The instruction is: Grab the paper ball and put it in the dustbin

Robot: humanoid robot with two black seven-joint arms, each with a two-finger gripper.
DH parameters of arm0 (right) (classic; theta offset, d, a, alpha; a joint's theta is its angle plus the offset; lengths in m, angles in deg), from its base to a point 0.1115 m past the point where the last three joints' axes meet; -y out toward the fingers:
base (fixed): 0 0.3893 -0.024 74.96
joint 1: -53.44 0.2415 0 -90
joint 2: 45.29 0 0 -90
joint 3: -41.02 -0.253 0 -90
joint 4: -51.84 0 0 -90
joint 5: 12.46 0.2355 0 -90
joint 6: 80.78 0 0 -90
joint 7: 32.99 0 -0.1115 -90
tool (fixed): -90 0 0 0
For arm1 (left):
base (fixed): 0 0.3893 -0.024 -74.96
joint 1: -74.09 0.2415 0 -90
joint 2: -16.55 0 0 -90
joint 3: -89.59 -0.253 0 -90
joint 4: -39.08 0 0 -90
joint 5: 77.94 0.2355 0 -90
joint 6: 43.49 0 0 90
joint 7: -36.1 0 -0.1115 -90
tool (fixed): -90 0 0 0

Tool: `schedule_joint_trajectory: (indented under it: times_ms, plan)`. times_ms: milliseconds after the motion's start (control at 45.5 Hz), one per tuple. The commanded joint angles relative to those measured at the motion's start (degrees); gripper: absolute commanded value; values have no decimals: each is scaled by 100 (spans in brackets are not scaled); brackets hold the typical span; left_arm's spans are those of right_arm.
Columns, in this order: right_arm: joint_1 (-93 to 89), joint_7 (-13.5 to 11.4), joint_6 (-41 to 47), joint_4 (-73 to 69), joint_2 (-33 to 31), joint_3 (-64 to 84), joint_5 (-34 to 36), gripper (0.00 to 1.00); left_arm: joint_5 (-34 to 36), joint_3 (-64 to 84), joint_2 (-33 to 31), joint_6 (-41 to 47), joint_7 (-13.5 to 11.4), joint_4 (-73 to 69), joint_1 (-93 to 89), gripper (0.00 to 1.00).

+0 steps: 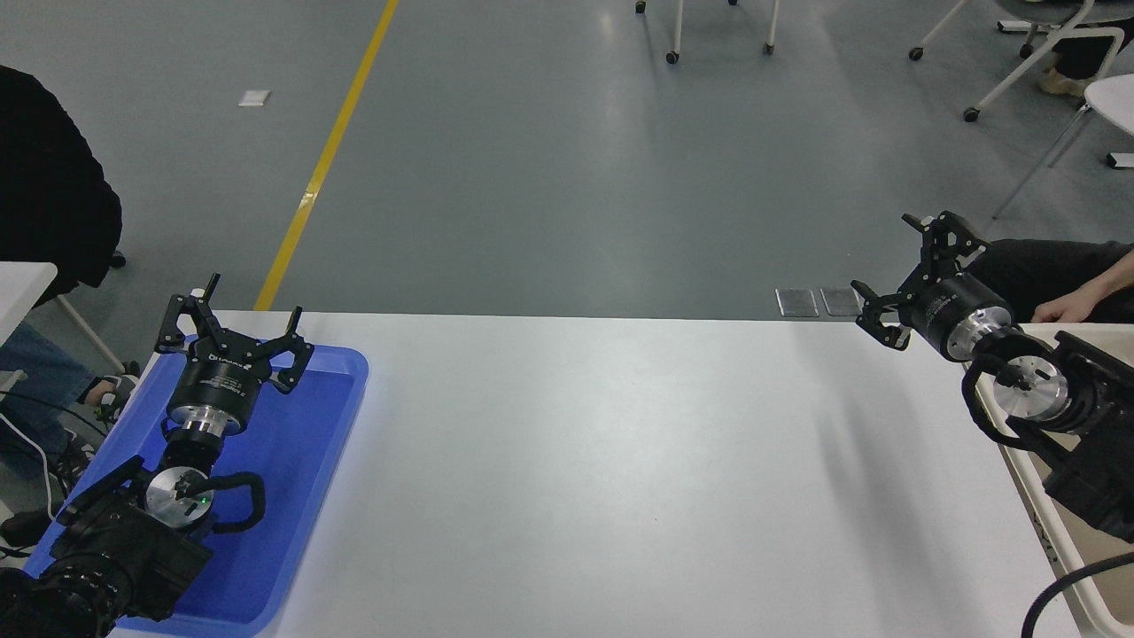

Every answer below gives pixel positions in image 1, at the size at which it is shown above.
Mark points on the blue plastic tray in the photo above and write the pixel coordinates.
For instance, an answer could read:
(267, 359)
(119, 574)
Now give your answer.
(292, 461)

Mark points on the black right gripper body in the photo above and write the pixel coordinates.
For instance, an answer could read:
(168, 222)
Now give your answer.
(939, 306)

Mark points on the white wheeled chair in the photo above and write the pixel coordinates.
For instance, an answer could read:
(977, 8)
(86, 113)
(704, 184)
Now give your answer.
(1019, 75)

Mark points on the small white side table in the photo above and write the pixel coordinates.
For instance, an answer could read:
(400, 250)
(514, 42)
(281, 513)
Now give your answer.
(22, 292)

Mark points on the large pale plastic bin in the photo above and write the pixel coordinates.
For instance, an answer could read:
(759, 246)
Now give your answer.
(1036, 523)

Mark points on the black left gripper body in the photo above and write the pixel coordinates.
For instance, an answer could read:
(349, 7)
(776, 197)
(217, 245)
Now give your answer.
(221, 381)

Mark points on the white wheeled stand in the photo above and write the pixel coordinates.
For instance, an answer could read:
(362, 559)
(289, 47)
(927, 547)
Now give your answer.
(679, 27)

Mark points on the person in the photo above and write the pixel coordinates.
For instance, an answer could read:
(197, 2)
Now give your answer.
(1085, 58)
(44, 177)
(1054, 266)

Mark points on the white round table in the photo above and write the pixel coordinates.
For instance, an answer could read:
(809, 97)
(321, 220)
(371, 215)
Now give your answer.
(1114, 102)

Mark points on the metal floor outlet plate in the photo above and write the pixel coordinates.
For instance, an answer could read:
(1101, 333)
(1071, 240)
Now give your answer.
(797, 302)
(840, 299)

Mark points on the person's hand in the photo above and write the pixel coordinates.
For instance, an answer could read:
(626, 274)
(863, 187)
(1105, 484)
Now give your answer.
(1063, 308)

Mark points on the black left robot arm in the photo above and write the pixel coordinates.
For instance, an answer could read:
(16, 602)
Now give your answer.
(115, 551)

